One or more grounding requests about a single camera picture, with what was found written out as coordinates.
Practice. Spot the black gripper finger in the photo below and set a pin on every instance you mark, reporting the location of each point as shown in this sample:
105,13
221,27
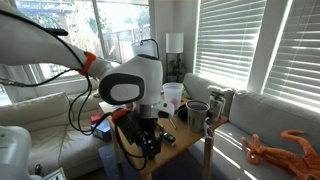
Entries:
156,149
145,147

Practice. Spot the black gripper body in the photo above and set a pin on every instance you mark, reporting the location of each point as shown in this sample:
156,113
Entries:
147,129

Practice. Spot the wooden block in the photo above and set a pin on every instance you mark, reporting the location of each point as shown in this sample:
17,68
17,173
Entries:
170,143

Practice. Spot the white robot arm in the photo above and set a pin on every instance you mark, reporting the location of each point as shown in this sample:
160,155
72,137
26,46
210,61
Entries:
137,81

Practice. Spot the orange plush octopus toy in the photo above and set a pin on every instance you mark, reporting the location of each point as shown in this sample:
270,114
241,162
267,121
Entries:
306,167

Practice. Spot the metal spoon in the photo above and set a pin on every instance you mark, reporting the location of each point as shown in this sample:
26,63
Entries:
173,124

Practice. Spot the blue box on sofa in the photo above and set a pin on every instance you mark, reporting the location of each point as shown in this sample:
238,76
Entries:
103,131

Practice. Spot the black round object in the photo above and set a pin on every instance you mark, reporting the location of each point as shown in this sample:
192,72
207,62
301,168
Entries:
182,113

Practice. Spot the wooden side table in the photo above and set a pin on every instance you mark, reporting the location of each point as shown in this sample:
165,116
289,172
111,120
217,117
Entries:
184,139

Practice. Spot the translucent white plastic cup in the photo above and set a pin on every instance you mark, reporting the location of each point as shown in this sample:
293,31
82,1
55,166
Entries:
172,93

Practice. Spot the red object on sofa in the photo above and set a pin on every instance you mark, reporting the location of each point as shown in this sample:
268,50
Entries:
95,118

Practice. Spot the grey plastic cup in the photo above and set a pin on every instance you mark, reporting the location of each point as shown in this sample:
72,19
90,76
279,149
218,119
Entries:
197,113

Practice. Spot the potted plant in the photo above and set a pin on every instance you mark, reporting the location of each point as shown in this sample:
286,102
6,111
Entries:
176,67

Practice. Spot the clear snack bag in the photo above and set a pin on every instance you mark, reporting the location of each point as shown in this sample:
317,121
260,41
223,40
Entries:
216,102

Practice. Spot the white leather sofa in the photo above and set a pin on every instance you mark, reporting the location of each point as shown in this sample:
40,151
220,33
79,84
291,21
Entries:
50,120

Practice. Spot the white arched lamp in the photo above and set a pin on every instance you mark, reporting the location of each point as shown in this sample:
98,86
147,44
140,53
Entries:
147,47

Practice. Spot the grey fabric sofa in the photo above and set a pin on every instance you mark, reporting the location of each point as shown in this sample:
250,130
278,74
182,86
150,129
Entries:
250,113

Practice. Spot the wrist camera with orange mount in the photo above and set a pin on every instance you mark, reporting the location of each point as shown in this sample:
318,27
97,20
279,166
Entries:
126,120

